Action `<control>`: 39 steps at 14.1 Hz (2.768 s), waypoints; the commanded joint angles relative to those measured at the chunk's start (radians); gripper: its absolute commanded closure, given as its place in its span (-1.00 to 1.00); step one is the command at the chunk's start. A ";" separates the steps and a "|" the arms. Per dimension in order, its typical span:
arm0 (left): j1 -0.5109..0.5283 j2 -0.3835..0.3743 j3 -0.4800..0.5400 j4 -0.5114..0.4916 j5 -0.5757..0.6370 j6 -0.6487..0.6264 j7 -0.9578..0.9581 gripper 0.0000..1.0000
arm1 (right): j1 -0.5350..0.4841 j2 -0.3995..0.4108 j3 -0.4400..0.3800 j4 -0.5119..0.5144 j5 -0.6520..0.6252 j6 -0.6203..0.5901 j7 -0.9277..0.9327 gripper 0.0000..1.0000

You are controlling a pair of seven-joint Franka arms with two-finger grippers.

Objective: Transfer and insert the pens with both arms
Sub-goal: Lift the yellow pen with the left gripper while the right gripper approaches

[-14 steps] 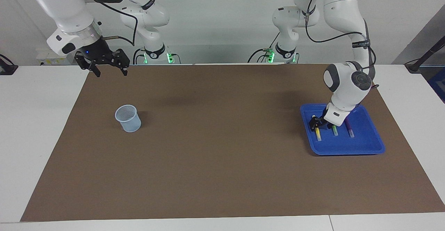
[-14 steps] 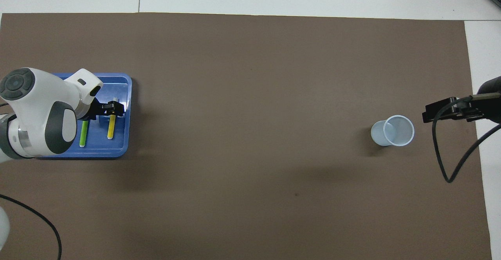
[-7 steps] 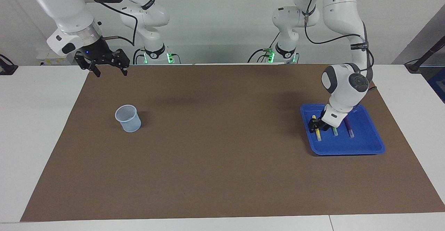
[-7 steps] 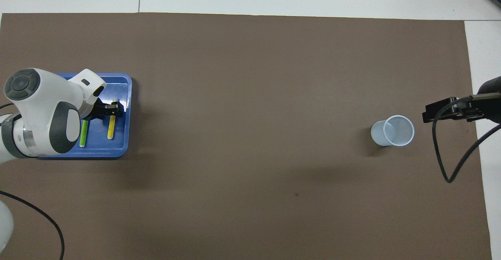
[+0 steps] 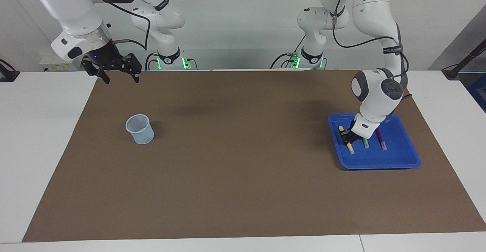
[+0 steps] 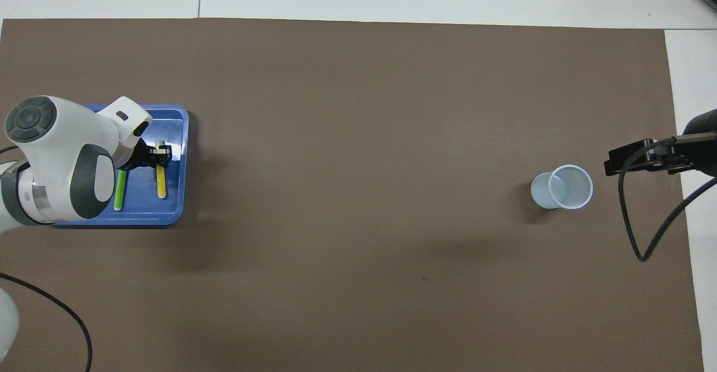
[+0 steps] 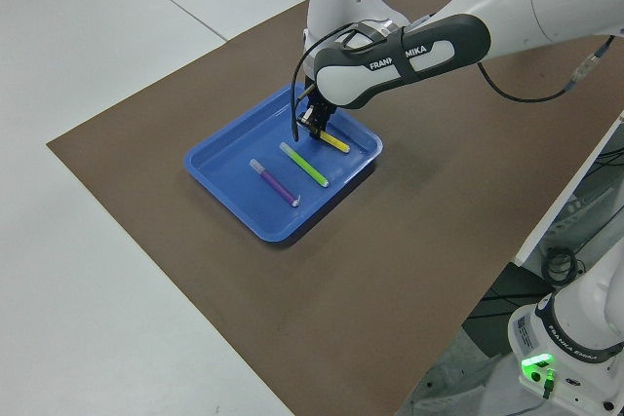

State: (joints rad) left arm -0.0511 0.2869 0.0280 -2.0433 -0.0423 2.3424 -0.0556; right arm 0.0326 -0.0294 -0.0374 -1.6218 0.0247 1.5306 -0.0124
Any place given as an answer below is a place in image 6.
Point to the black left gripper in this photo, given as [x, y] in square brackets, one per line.
[137, 156]

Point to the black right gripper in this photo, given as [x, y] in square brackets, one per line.
[703, 122]

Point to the yellow marker pen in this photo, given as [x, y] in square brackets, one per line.
[161, 184]

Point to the green marker pen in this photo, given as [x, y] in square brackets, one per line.
[119, 193]

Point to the blue plastic tray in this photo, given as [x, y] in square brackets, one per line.
[173, 204]

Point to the clear plastic cup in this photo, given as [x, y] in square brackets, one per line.
[546, 193]

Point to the brown table mat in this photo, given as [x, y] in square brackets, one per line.
[358, 136]

